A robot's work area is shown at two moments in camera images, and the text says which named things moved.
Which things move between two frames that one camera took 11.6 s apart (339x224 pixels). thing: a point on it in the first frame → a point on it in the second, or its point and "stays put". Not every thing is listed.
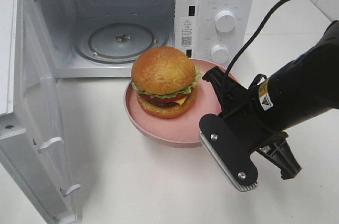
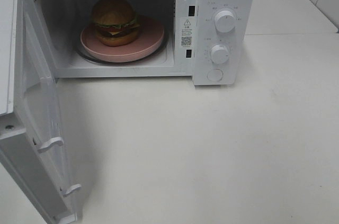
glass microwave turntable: (117, 38) → (154, 56)
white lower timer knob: (220, 53) stays put
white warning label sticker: (186, 33) stays put
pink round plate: (182, 131) → (151, 35)
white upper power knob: (225, 21) stays put
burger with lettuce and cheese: (165, 80) → (115, 21)
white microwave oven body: (95, 23) stays put
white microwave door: (30, 133) stays put
